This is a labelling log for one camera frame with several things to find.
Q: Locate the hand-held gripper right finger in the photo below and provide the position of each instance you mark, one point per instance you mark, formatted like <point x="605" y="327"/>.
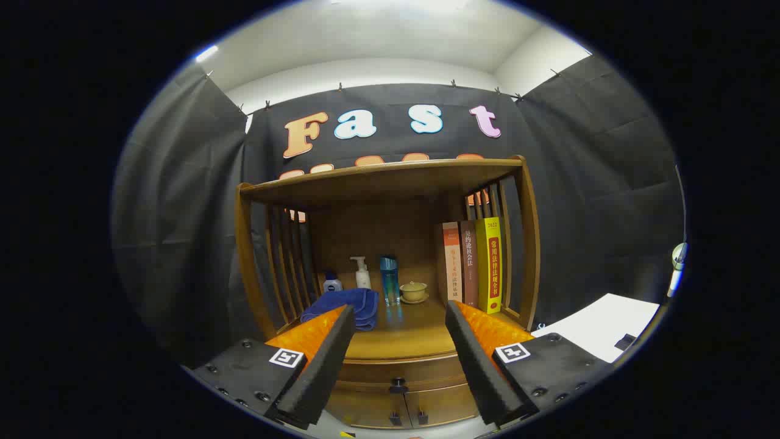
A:
<point x="478" y="366"/>

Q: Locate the small black box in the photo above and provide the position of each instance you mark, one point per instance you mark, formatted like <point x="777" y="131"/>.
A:
<point x="626" y="341"/>

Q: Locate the beige and orange book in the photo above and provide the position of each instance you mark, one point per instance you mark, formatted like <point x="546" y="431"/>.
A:
<point x="451" y="262"/>

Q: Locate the brown book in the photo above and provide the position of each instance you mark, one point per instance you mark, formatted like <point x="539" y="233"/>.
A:
<point x="469" y="262"/>

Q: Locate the folded blue towel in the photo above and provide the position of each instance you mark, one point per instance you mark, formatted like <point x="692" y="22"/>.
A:
<point x="359" y="302"/>

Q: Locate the yellow book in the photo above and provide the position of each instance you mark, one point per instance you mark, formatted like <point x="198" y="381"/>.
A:
<point x="489" y="265"/>

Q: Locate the black backdrop cloth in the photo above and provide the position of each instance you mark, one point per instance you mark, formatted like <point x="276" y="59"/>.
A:
<point x="579" y="183"/>

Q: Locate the wooden cabinet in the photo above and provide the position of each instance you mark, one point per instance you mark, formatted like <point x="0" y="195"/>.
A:
<point x="390" y="183"/>

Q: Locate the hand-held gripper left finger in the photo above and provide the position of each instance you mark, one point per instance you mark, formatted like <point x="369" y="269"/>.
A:
<point x="323" y="366"/>

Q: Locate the tall blue glass bottle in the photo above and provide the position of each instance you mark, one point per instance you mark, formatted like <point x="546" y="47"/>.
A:
<point x="389" y="280"/>

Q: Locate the wooden cabinet door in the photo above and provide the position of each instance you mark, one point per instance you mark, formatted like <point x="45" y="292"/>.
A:
<point x="365" y="405"/>
<point x="445" y="402"/>

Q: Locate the white pump bottle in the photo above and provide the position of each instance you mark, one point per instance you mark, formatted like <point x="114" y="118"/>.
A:
<point x="362" y="277"/>

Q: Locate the green lidded teacup with saucer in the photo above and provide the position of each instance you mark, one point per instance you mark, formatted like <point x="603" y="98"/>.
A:
<point x="414" y="291"/>

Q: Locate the black drawer knob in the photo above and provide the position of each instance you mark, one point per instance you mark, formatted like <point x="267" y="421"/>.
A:
<point x="398" y="385"/>

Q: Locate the small white blue-capped bottle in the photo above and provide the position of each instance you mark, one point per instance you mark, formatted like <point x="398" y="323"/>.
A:
<point x="332" y="283"/>

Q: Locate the white table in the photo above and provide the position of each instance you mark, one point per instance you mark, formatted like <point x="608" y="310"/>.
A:
<point x="603" y="323"/>

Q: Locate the wooden drawer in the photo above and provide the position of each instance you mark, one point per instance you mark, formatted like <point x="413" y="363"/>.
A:
<point x="420" y="369"/>

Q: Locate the white and green object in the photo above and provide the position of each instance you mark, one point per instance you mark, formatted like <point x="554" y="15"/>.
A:
<point x="678" y="259"/>

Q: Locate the wooden countertop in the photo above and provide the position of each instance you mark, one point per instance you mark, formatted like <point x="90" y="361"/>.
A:
<point x="414" y="332"/>

